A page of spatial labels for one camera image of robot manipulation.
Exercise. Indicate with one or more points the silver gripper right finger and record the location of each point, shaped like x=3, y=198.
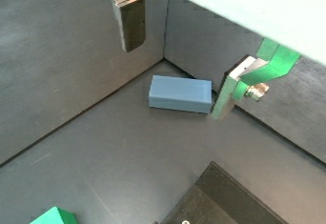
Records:
x=244, y=79

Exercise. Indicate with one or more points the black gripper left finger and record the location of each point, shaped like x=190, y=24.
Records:
x=129, y=12

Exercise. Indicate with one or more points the blue rectangular block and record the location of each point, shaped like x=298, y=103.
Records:
x=180, y=94

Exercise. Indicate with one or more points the black fixture stand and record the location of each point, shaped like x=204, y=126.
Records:
x=218, y=200

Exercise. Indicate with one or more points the green shape sorting board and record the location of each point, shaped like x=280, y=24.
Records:
x=55, y=216

